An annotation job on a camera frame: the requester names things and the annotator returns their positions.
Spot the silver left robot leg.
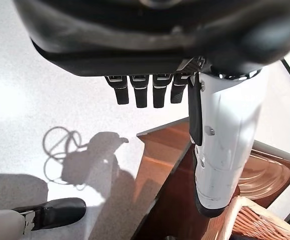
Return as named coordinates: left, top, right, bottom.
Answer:
left=0, top=197, right=87, bottom=238

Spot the wicker laundry basket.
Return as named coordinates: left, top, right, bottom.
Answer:
left=199, top=194, right=290, bottom=240

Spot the brown translucent stool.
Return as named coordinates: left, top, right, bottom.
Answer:
left=131, top=117, right=290, bottom=240

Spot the black and white left hand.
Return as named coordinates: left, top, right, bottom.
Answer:
left=11, top=0, right=290, bottom=218

